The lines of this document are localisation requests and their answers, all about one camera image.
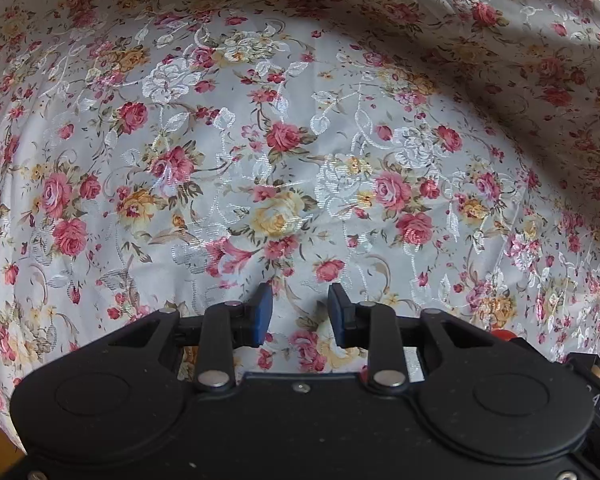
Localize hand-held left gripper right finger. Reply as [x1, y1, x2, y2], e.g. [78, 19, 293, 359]
[327, 282, 497, 391]

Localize floral printed cloth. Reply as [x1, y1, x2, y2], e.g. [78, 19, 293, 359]
[0, 0, 600, 461]

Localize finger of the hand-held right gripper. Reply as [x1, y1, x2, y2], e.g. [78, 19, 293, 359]
[509, 336, 571, 363]

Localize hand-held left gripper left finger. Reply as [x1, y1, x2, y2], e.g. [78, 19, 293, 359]
[107, 282, 274, 391]

